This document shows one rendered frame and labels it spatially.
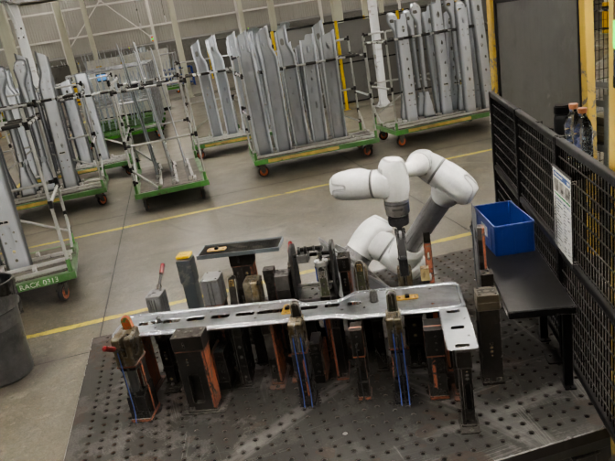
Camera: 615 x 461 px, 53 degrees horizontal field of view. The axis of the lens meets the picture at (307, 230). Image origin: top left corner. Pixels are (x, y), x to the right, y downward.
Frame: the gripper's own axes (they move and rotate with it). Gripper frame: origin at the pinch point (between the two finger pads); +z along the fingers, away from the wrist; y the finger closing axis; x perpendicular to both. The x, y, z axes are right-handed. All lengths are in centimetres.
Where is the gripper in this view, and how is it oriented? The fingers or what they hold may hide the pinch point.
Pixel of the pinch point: (404, 265)
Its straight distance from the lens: 233.5
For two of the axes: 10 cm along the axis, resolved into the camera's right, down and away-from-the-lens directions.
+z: 1.5, 9.4, 3.1
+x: 9.8, -1.1, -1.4
